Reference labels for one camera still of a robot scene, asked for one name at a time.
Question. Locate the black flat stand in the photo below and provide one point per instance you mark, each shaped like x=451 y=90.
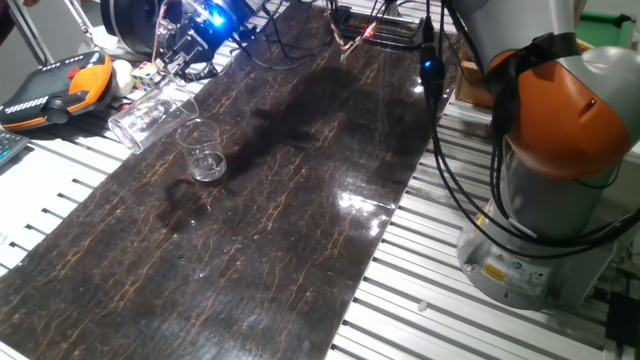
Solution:
x=395 y=35

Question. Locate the orange black teach pendant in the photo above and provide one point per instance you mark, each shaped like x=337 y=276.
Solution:
x=30 y=100

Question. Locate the colourful puzzle cube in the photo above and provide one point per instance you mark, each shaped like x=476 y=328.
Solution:
x=145 y=75

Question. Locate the bare person hand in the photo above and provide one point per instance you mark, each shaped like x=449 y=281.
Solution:
x=30 y=2

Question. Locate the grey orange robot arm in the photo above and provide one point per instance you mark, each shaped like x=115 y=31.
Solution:
x=540 y=50

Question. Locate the small white scrap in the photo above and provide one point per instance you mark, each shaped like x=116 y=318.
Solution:
x=423 y=305

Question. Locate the black adapter with blue light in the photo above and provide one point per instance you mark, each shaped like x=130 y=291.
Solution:
x=431 y=75

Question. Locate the aluminium frame post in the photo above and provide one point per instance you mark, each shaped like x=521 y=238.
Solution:
x=30 y=35

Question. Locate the dark sleeved forearm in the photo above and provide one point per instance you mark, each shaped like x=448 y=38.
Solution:
x=5 y=25

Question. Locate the black keyboard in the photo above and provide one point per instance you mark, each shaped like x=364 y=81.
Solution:
x=10 y=147

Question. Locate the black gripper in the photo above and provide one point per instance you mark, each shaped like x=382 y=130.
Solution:
x=205 y=32

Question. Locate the white round object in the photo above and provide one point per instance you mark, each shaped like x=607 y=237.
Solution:
x=122 y=77

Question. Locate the small circuit board red light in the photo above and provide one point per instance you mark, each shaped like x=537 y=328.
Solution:
x=361 y=37

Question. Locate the dark marble pattern mat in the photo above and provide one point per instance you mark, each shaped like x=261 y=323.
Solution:
x=225 y=260

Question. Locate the green felt toy table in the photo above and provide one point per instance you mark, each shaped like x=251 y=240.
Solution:
x=600 y=30

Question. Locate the black filament spool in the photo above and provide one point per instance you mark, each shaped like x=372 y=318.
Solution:
x=130 y=25

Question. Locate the clear glass beaker cup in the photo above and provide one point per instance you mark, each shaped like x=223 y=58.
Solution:
x=205 y=155

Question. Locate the upright metal post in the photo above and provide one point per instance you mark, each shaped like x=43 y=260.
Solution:
x=393 y=5

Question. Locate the black box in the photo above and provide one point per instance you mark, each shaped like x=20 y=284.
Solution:
x=622 y=320

